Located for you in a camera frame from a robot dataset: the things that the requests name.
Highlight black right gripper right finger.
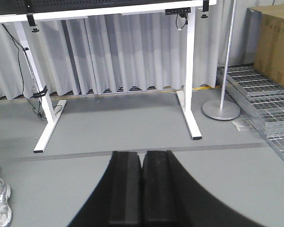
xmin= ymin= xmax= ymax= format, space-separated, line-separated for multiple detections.
xmin=142 ymin=150 xmax=261 ymax=227

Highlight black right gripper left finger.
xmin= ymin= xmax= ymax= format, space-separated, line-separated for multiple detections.
xmin=68 ymin=151 xmax=141 ymax=227

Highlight silver floor stand pole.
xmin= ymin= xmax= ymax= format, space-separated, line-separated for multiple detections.
xmin=202 ymin=0 xmax=240 ymax=121

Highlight white sneaker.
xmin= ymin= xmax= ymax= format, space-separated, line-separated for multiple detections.
xmin=0 ymin=178 xmax=12 ymax=227

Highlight stacked metal floor gratings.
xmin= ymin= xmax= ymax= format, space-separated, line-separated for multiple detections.
xmin=226 ymin=65 xmax=284 ymax=161

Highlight white pleated curtain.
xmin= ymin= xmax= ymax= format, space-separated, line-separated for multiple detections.
xmin=0 ymin=0 xmax=230 ymax=100

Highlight black desk control panel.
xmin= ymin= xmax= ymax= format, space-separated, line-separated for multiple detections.
xmin=165 ymin=7 xmax=191 ymax=15

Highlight brown cardboard box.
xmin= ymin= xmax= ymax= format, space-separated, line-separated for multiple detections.
xmin=250 ymin=4 xmax=284 ymax=88

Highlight black right table clamp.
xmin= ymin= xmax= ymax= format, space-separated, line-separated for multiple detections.
xmin=201 ymin=0 xmax=209 ymax=18

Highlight black table clamp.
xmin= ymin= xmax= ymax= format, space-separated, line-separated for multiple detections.
xmin=27 ymin=13 xmax=39 ymax=33
xmin=201 ymin=0 xmax=209 ymax=18

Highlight black left table clamp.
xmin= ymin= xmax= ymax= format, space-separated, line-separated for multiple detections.
xmin=27 ymin=13 xmax=39 ymax=33

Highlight white standing desk frame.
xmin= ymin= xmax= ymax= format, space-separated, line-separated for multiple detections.
xmin=0 ymin=0 xmax=203 ymax=153

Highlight black power cable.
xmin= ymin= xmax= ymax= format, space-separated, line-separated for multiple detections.
xmin=1 ymin=23 xmax=63 ymax=119

